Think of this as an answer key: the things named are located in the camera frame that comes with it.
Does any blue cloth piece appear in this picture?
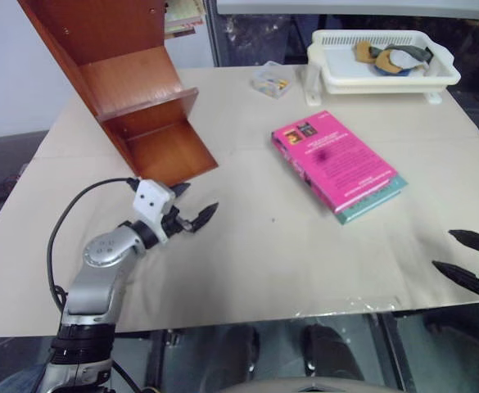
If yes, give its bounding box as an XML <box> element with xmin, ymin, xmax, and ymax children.
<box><xmin>376</xmin><ymin>65</ymin><xmax>413</xmax><ymax>79</ymax></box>

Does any tan felt piece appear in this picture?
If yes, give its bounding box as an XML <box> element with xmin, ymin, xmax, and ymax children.
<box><xmin>373</xmin><ymin>50</ymin><xmax>404</xmax><ymax>77</ymax></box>
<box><xmin>353</xmin><ymin>40</ymin><xmax>378</xmax><ymax>67</ymax></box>

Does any stack of books on shelf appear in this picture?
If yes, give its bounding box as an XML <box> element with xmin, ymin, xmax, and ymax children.
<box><xmin>163</xmin><ymin>0</ymin><xmax>206</xmax><ymax>40</ymax></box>

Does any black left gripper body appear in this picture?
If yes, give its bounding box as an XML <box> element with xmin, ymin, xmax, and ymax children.
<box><xmin>160</xmin><ymin>206</ymin><xmax>186</xmax><ymax>237</ymax></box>

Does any dark rounded shape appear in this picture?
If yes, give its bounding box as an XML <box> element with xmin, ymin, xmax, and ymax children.
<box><xmin>302</xmin><ymin>323</ymin><xmax>365</xmax><ymax>382</ymax></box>

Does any grey rounded robot torso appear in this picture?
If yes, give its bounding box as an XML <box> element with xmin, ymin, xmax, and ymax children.
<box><xmin>217</xmin><ymin>375</ymin><xmax>400</xmax><ymax>393</ymax></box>

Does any small clear plastic box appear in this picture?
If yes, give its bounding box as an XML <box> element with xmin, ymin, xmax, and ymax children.
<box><xmin>250</xmin><ymin>60</ymin><xmax>295</xmax><ymax>100</ymax></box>

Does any pink paperback book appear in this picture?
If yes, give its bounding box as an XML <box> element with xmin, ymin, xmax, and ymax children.
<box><xmin>270</xmin><ymin>109</ymin><xmax>399</xmax><ymax>215</ymax></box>

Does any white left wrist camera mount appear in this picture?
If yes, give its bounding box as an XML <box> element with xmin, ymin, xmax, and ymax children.
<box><xmin>132</xmin><ymin>178</ymin><xmax>178</xmax><ymax>246</ymax></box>

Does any white cloth piece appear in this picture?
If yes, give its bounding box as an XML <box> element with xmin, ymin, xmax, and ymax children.
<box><xmin>387</xmin><ymin>48</ymin><xmax>419</xmax><ymax>71</ymax></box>

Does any beige table cover sheet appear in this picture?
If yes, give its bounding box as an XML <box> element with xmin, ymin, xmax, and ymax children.
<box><xmin>0</xmin><ymin>63</ymin><xmax>479</xmax><ymax>339</ymax></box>

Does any white plastic drip tray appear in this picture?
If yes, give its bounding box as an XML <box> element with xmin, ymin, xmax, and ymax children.
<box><xmin>303</xmin><ymin>64</ymin><xmax>450</xmax><ymax>106</ymax></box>

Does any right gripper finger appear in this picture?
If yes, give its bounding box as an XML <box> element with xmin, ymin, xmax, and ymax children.
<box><xmin>431</xmin><ymin>260</ymin><xmax>479</xmax><ymax>303</ymax></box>
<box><xmin>447</xmin><ymin>228</ymin><xmax>479</xmax><ymax>258</ymax></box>

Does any brown wooden bookshelf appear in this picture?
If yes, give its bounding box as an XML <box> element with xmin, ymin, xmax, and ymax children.
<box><xmin>17</xmin><ymin>0</ymin><xmax>219</xmax><ymax>187</ymax></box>

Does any white slotted plastic basket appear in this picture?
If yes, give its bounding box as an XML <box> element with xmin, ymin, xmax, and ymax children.
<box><xmin>307</xmin><ymin>29</ymin><xmax>463</xmax><ymax>88</ymax></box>

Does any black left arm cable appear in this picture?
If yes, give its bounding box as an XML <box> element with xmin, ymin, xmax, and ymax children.
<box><xmin>46</xmin><ymin>176</ymin><xmax>142</xmax><ymax>317</ymax></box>

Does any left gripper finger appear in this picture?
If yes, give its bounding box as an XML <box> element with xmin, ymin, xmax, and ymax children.
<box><xmin>182</xmin><ymin>201</ymin><xmax>220</xmax><ymax>235</ymax></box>
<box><xmin>170</xmin><ymin>182</ymin><xmax>192</xmax><ymax>202</ymax></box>

